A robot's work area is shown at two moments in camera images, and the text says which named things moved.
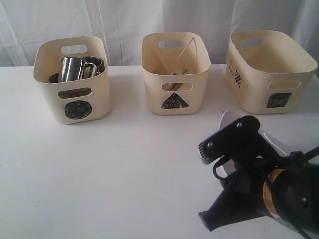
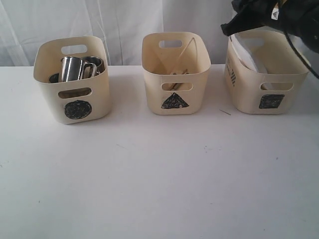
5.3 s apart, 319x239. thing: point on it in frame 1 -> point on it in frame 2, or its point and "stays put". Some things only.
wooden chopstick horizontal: [185, 72] stays put
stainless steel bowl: [53, 78] stays put
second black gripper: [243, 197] -> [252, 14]
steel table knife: [176, 86] stays put
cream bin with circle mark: [74, 100] stays put
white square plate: [226, 167] -> [244, 44]
